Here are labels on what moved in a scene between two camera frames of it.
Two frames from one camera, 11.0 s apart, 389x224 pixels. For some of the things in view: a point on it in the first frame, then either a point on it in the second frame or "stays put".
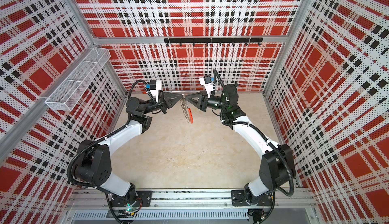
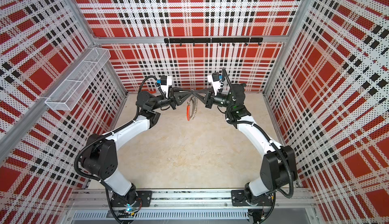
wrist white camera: (155, 86) to (165, 80)
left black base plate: (144, 198) stays put
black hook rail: (206, 40) stays put
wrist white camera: (206, 81) to (214, 78)
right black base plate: (237, 195) stays put
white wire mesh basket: (69, 90) stays put
